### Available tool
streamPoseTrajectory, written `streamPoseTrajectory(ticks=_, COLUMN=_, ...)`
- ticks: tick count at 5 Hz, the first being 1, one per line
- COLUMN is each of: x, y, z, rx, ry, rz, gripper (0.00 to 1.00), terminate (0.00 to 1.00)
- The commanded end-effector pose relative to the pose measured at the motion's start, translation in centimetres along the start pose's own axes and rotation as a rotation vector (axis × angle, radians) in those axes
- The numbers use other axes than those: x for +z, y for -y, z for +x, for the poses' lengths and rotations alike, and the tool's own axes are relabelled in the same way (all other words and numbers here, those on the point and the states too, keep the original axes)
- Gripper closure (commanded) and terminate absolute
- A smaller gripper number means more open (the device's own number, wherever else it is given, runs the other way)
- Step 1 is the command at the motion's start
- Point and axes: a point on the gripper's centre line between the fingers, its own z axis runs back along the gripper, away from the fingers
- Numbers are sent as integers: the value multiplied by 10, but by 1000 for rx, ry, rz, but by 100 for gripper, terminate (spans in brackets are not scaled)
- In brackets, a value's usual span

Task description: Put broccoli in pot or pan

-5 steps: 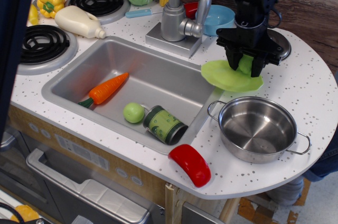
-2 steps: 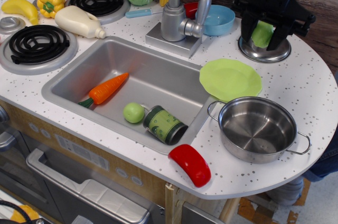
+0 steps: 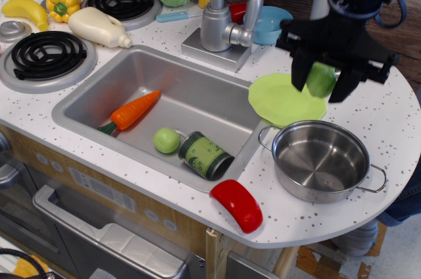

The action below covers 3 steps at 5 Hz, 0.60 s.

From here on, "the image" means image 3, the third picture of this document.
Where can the green toy can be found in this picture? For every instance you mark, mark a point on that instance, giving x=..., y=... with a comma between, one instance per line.
x=204, y=156

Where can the right stove burner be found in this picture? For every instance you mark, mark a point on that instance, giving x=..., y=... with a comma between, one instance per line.
x=133, y=14

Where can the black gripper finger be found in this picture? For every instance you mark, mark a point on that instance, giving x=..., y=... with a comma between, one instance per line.
x=346, y=83
x=302, y=63

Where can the silver oven door handle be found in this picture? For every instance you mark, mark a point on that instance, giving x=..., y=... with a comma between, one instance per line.
x=111, y=248

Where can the cream toy bottle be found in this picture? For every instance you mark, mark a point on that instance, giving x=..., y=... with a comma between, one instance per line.
x=94, y=25

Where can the blue handled toy knife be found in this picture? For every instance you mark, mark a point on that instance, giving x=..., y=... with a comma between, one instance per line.
x=176, y=16

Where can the blue plastic bowl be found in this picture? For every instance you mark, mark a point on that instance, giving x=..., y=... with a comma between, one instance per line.
x=267, y=29

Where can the red toy cheese wedge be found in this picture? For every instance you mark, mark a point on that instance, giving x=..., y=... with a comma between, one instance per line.
x=242, y=208

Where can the silver toy sink basin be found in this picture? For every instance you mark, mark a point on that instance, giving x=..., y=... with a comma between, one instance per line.
x=193, y=98

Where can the green toy apple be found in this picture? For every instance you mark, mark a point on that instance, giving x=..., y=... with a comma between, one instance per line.
x=166, y=140

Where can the silver toy faucet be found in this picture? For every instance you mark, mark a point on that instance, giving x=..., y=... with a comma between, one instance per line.
x=220, y=41

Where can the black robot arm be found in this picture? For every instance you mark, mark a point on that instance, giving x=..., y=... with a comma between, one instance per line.
x=362, y=10

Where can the yellow toy bell pepper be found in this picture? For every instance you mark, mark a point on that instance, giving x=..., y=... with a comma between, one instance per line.
x=61, y=10

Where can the orange toy carrot in sink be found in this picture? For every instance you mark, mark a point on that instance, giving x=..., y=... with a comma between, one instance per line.
x=126, y=115

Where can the red plastic cup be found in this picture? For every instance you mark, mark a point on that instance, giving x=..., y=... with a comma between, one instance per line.
x=238, y=11

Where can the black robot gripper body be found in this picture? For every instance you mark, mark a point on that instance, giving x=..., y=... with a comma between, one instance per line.
x=341, y=42

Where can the front left stove burner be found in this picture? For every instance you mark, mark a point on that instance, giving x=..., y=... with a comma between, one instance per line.
x=46, y=62

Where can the yellow toy banana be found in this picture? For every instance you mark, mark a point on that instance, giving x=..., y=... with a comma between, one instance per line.
x=27, y=9

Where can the stainless steel pot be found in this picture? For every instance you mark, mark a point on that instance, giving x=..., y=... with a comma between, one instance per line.
x=318, y=161

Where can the light green plastic plate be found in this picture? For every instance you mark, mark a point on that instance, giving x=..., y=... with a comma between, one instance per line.
x=275, y=99

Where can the silver stove knob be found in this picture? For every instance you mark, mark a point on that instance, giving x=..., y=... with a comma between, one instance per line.
x=12, y=31

